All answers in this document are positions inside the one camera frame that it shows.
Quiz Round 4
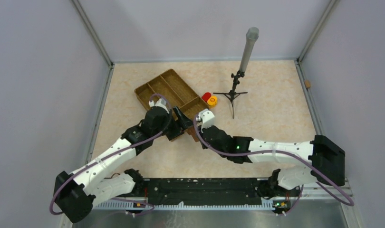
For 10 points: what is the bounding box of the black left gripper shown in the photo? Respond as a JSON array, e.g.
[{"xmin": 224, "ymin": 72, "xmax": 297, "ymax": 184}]
[{"xmin": 152, "ymin": 105, "xmax": 195, "ymax": 140}]

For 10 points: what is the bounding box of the woven brown divided tray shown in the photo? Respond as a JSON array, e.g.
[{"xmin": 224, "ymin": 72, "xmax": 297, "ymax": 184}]
[{"xmin": 134, "ymin": 69, "xmax": 208, "ymax": 120}]

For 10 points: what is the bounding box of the brown leather card holder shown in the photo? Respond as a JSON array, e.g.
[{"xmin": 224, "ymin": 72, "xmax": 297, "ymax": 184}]
[{"xmin": 185, "ymin": 126, "xmax": 200, "ymax": 142}]

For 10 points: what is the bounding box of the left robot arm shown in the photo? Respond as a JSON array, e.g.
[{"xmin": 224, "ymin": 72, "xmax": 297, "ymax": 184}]
[{"xmin": 50, "ymin": 97, "xmax": 193, "ymax": 223}]

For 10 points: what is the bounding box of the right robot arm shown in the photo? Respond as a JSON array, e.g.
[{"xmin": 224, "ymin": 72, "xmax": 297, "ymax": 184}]
[{"xmin": 193, "ymin": 109, "xmax": 346, "ymax": 196}]

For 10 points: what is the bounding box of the orange cylinder button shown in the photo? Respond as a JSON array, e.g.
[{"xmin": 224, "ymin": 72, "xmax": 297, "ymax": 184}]
[{"xmin": 207, "ymin": 95, "xmax": 218, "ymax": 109}]

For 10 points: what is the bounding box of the red cylinder button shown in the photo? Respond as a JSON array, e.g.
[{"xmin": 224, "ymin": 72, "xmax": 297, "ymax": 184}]
[{"xmin": 201, "ymin": 92, "xmax": 212, "ymax": 102}]

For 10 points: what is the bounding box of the black tripod stand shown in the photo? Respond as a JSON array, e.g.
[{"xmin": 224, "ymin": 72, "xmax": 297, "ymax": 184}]
[{"xmin": 213, "ymin": 70, "xmax": 248, "ymax": 119}]

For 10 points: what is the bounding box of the grey tube on stand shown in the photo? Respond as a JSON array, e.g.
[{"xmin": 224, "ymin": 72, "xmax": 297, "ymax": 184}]
[{"xmin": 239, "ymin": 27, "xmax": 259, "ymax": 73}]

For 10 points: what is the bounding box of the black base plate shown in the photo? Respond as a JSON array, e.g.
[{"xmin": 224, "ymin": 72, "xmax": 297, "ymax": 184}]
[{"xmin": 121, "ymin": 178, "xmax": 300, "ymax": 206}]

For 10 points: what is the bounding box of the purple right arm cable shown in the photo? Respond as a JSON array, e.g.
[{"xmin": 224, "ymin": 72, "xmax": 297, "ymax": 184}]
[{"xmin": 192, "ymin": 114, "xmax": 355, "ymax": 216}]

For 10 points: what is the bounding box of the small wooden wall block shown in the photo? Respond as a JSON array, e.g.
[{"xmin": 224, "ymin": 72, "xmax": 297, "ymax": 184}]
[{"xmin": 303, "ymin": 79, "xmax": 311, "ymax": 89}]

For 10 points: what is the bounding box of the aluminium frame rail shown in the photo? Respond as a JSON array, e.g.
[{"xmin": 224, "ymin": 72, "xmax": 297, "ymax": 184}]
[{"xmin": 56, "ymin": 174, "xmax": 354, "ymax": 224}]

